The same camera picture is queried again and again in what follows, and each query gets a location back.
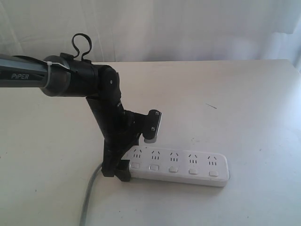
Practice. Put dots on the white sheer curtain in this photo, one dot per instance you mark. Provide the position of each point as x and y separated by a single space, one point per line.
154 30

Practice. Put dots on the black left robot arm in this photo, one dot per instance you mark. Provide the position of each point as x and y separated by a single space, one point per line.
63 76

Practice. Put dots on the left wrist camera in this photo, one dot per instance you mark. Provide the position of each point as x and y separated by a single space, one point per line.
151 126

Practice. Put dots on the white five-outlet power strip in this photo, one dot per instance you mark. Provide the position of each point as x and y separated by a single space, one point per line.
180 166

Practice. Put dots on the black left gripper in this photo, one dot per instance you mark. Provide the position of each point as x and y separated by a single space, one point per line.
121 130

